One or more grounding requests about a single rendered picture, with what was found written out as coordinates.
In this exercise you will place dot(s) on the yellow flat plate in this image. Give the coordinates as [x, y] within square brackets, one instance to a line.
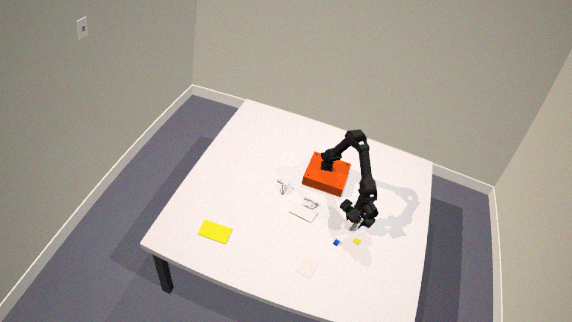
[214, 231]

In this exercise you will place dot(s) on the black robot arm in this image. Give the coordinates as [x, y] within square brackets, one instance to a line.
[367, 183]

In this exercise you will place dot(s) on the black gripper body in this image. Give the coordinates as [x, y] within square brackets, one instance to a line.
[345, 206]

